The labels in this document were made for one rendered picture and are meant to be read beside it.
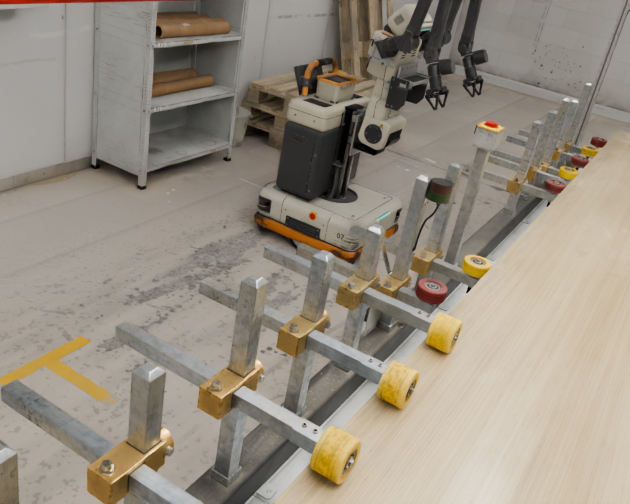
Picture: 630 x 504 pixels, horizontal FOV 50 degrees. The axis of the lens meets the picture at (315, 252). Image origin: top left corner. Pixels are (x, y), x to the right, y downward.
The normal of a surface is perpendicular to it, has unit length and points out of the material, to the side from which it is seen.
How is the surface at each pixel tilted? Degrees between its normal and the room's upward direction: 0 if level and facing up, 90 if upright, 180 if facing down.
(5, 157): 90
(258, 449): 0
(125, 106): 90
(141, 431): 90
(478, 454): 0
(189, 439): 0
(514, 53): 90
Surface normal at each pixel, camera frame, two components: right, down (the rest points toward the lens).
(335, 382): 0.17, -0.88
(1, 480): 0.84, 0.36
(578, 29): -0.52, 0.31
